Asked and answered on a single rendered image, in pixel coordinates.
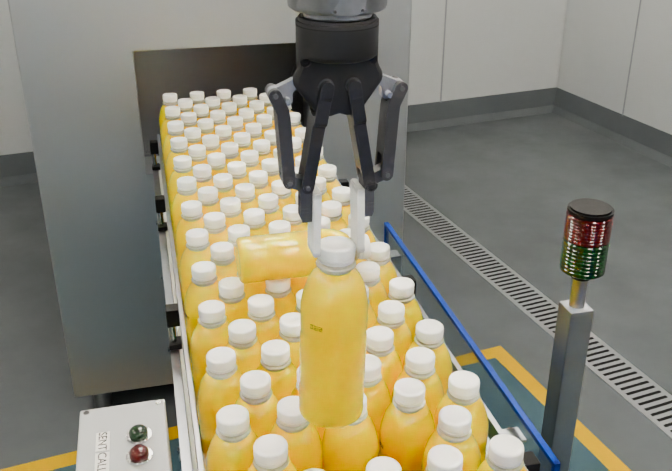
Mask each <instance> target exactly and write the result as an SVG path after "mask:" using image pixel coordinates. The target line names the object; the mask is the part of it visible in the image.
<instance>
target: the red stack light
mask: <svg viewBox="0 0 672 471"><path fill-rule="evenodd" d="M613 220H614V216H613V217H611V218H610V219H608V220H605V221H586V220H582V219H579V218H576V217H574V216H573V215H571V214H570V213H569V212H568V210H567V211H566V218H565V226H564V232H563V236H564V238H565V239H566V240H567V241H568V242H570V243H572V244H574V245H577V246H580V247H585V248H599V247H603V246H606V245H607V244H609V243H610V239H611V233H612V226H613Z"/></svg>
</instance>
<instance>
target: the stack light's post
mask: <svg viewBox="0 0 672 471"><path fill-rule="evenodd" d="M593 313H594V311H593V309H592V308H591V307H590V306H589V305H588V304H587V303H586V302H585V305H584V308H583V309H574V308H571V307H570V306H569V300H565V301H560V302H559V307H558V314H557V322H556V329H555V336H554V343H553V351H552V358H551V365H550V373H549V380H548V387H547V395H546V402H545V409H544V417H543V424H542V431H541V436H542V438H543V439H544V440H545V442H546V443H547V445H548V446H549V447H550V449H551V450H552V452H553V453H554V454H555V456H556V457H557V459H558V460H559V461H560V463H561V466H560V471H569V464H570V458H571V452H572V445H573V439H574V433H575V427H576V420H577V414H578V408H579V401H580V395H581V389H582V383H583V376H584V370H585V364H586V357H587V351H588V345H589V339H590V332H591V326H592V320H593Z"/></svg>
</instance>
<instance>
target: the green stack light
mask: <svg viewBox="0 0 672 471"><path fill-rule="evenodd" d="M609 245H610V243H609V244H607V245H606V246H603V247H599V248H585V247H580V246H577V245H574V244H572V243H570V242H568V241H567V240H566V239H565V238H564V236H563V241H562V248H561V255H560V262H559V268H560V269H561V271H562V272H563V273H565V274H566V275H568V276H571V277H573V278H577V279H584V280H592V279H597V278H600V277H602V276H603V275H604V274H605V270H606V264H607V258H608V251H609Z"/></svg>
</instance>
